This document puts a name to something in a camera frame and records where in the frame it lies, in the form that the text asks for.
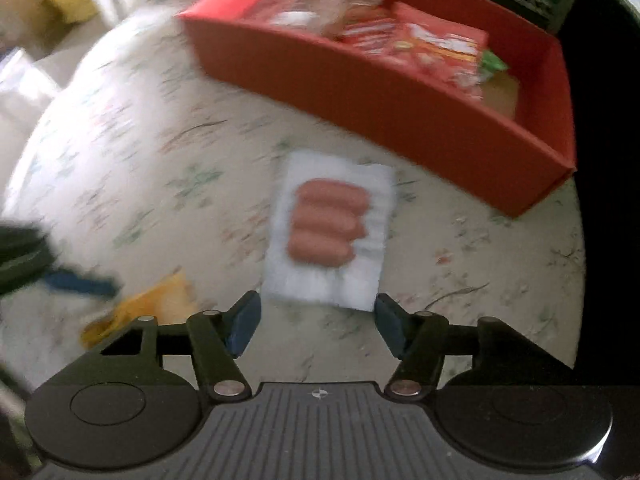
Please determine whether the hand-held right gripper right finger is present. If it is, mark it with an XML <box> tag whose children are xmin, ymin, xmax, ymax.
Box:
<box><xmin>375</xmin><ymin>292</ymin><xmax>601</xmax><ymax>403</ymax></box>

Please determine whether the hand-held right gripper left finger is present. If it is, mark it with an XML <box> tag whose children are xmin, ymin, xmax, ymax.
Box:
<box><xmin>37</xmin><ymin>290</ymin><xmax>262</xmax><ymax>403</ymax></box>

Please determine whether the dark table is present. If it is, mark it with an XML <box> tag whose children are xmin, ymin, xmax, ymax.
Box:
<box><xmin>555</xmin><ymin>0</ymin><xmax>640</xmax><ymax>361</ymax></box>

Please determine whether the clear sausage packet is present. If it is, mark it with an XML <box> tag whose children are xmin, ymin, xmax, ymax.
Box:
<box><xmin>262</xmin><ymin>149</ymin><xmax>397</xmax><ymax>311</ymax></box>

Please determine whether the green clear snack packet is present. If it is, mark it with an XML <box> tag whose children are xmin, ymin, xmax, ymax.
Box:
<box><xmin>477</xmin><ymin>49</ymin><xmax>510</xmax><ymax>83</ymax></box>

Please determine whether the brown cardboard box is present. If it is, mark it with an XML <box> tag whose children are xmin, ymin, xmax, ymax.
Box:
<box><xmin>0</xmin><ymin>0</ymin><xmax>86</xmax><ymax>51</ymax></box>

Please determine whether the red cartoon-print snack packet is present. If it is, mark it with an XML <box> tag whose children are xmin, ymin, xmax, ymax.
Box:
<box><xmin>387</xmin><ymin>2</ymin><xmax>490</xmax><ymax>98</ymax></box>

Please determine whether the red white-print snack packet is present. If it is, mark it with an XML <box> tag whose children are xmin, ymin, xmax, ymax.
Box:
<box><xmin>342</xmin><ymin>5</ymin><xmax>406</xmax><ymax>58</ymax></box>

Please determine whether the orange-yellow snack packet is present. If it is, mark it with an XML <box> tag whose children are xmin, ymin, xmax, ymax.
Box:
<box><xmin>81</xmin><ymin>267</ymin><xmax>201</xmax><ymax>351</ymax></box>

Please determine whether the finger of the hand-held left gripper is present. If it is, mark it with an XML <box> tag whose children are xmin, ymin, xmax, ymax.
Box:
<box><xmin>45</xmin><ymin>266</ymin><xmax>123</xmax><ymax>302</ymax></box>

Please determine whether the red cardboard box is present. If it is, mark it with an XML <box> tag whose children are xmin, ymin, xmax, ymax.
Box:
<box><xmin>177</xmin><ymin>0</ymin><xmax>578</xmax><ymax>218</ymax></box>

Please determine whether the brown clear snack packet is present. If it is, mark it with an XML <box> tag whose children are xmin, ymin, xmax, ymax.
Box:
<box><xmin>267</xmin><ymin>0</ymin><xmax>368</xmax><ymax>36</ymax></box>

